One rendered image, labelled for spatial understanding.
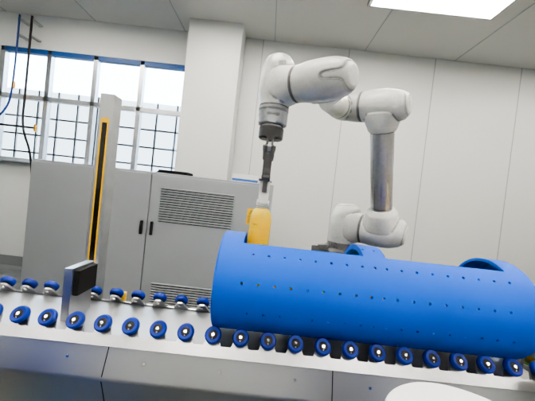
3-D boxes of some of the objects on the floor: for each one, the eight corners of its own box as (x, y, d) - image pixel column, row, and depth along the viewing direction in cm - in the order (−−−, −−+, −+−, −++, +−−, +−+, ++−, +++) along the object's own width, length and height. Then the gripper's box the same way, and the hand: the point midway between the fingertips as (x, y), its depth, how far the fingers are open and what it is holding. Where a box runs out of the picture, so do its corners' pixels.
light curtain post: (71, 477, 122) (108, 97, 118) (84, 479, 122) (123, 99, 118) (61, 492, 116) (99, 92, 112) (75, 494, 116) (115, 94, 112)
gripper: (259, 131, 91) (251, 202, 92) (259, 118, 75) (248, 203, 75) (282, 134, 91) (274, 204, 92) (286, 121, 75) (275, 206, 75)
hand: (263, 192), depth 83 cm, fingers closed on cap, 4 cm apart
